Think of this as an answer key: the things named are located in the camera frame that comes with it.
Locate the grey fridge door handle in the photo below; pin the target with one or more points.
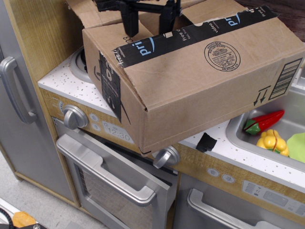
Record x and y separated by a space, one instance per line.
7 67

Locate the green toy lettuce leaf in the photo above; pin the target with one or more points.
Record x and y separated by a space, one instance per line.
296 145

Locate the grey toy oven door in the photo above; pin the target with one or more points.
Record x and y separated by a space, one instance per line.
118 187

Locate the silver toy sink basin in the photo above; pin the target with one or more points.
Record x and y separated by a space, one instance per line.
292 122

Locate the black tape piece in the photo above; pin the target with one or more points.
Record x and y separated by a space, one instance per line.
206 143

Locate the large cardboard box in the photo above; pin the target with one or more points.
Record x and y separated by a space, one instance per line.
220 61

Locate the silver left oven knob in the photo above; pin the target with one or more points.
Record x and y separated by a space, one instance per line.
74 117

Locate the silver oven knob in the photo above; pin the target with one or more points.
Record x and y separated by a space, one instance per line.
166 157
74 117

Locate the grey toy stove burner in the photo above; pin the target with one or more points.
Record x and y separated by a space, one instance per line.
78 66

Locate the red toy chili pepper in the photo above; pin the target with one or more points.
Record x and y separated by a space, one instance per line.
257 125

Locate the yellow toy bell pepper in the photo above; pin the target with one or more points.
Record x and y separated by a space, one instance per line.
272 141

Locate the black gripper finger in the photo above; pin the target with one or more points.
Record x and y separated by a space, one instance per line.
129 17
169 12

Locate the orange object on floor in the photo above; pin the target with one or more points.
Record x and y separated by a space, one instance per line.
22 219

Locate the grey toy fridge door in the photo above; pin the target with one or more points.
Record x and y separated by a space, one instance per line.
25 140

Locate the grey dishwasher door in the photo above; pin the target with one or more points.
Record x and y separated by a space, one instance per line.
202 206

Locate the silver right oven knob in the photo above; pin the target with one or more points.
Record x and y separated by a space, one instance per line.
166 157

